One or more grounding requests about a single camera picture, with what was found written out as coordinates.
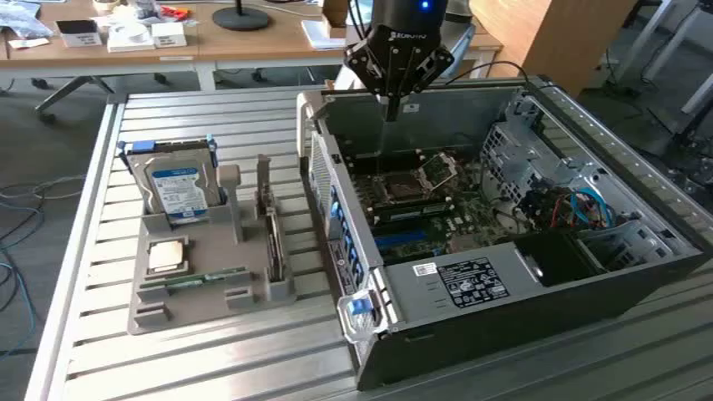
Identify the wooden cabinet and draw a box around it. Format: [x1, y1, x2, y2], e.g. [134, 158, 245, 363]
[467, 0, 640, 97]

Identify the CPU chip with metal lid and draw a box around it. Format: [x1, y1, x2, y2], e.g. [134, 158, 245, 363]
[147, 240, 189, 272]

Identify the metal socket cover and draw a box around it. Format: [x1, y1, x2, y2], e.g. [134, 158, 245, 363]
[416, 152, 462, 189]

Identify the brown cardboard box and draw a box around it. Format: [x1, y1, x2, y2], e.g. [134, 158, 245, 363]
[322, 0, 358, 28]

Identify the CPU socket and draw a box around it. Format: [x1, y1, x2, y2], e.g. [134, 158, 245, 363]
[372, 170, 431, 204]

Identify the white box with tape roll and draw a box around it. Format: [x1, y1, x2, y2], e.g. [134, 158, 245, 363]
[106, 21, 158, 53]

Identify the black round lamp base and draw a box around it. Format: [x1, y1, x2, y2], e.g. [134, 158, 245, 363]
[211, 0, 274, 33]

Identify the green motherboard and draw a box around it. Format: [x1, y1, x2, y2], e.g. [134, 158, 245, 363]
[350, 158, 536, 268]

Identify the hard disk with blue carrier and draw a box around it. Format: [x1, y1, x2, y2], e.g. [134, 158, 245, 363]
[117, 134, 221, 229]

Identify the blue plastic case latch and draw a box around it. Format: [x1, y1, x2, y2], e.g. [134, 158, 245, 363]
[346, 293, 374, 319]

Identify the silver perforated drive cage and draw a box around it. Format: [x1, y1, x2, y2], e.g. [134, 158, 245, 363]
[479, 98, 615, 235]

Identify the white metal desk frame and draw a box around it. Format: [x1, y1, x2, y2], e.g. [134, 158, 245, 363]
[612, 0, 713, 116]

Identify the wooden desk white frame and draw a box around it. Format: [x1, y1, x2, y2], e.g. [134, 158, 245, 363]
[198, 0, 507, 91]
[0, 0, 202, 124]

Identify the grey plastic parts rack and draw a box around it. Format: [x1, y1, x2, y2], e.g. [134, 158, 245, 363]
[126, 163, 301, 338]

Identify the orange plastic item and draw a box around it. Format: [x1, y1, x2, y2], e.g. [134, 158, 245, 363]
[161, 4, 194, 22]

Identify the small white box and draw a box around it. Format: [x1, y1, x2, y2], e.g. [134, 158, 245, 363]
[151, 21, 187, 49]

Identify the black open PC case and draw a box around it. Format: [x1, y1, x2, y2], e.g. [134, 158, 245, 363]
[295, 74, 713, 392]

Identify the grey floor cable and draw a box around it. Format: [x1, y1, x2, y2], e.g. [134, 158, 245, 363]
[0, 175, 86, 201]

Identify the blue wire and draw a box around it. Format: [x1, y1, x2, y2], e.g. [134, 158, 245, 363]
[567, 188, 618, 229]

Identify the blue floor cable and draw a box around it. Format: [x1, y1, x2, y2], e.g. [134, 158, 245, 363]
[0, 204, 45, 360]

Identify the grey power supply with label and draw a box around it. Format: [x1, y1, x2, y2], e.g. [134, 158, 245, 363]
[383, 244, 546, 325]

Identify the silver disk bay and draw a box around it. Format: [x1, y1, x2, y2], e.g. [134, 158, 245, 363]
[576, 219, 676, 272]

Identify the stack of white papers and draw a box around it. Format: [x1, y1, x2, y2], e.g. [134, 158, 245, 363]
[301, 18, 350, 51]

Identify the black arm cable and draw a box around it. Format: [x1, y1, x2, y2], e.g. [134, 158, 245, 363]
[346, 0, 374, 45]

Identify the clear plastic bag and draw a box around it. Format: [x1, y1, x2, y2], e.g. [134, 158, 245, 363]
[0, 0, 55, 39]

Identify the graphics card with metal bracket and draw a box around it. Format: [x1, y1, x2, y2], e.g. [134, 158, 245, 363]
[255, 153, 293, 287]

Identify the white paper card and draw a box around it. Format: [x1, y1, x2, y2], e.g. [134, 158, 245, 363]
[6, 37, 51, 50]

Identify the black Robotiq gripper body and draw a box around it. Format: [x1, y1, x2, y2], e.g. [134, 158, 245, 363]
[362, 0, 451, 99]

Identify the red wire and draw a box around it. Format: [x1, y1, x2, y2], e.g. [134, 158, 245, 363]
[548, 191, 575, 229]

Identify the white box with black top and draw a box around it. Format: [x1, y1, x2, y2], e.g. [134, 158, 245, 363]
[54, 19, 106, 48]

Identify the blue expansion slot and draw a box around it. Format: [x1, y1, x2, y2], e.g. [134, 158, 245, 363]
[374, 231, 432, 252]

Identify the black cable over case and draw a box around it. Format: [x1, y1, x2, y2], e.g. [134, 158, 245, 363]
[443, 61, 559, 91]

